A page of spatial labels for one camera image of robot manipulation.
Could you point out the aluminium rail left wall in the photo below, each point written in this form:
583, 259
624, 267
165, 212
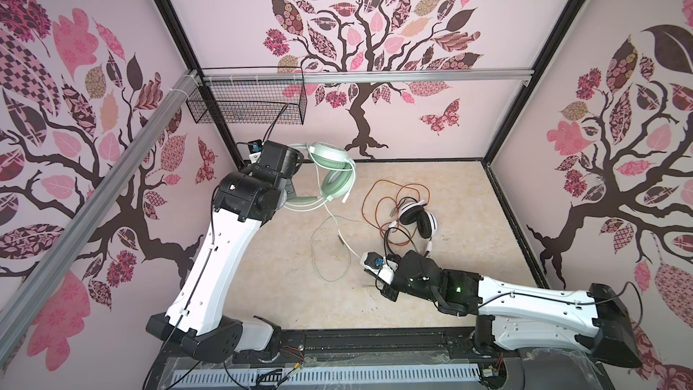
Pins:
34, 292

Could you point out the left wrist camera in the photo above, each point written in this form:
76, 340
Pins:
255, 149

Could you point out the mint green headphones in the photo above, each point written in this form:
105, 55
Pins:
336, 176

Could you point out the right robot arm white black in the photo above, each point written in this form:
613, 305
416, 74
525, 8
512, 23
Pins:
514, 317

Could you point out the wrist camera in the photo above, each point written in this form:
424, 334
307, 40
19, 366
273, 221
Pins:
255, 149
379, 267

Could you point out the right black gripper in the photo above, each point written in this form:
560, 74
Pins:
388, 292

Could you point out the aluminium rail wall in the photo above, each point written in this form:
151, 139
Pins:
34, 292
368, 76

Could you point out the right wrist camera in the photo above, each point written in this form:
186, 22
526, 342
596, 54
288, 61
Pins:
379, 267

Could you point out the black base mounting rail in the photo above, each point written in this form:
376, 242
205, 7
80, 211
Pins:
379, 344

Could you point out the aluminium rail back wall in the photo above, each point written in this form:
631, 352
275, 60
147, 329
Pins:
368, 76

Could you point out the white black headphones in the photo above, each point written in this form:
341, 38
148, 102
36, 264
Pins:
409, 212

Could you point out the black wire mesh basket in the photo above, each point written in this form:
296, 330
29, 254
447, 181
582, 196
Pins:
250, 96

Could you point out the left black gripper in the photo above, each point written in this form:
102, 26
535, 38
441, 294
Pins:
290, 192

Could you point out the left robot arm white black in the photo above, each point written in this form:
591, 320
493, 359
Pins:
243, 202

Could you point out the white slotted cable duct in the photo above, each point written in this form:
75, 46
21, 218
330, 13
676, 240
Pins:
321, 377

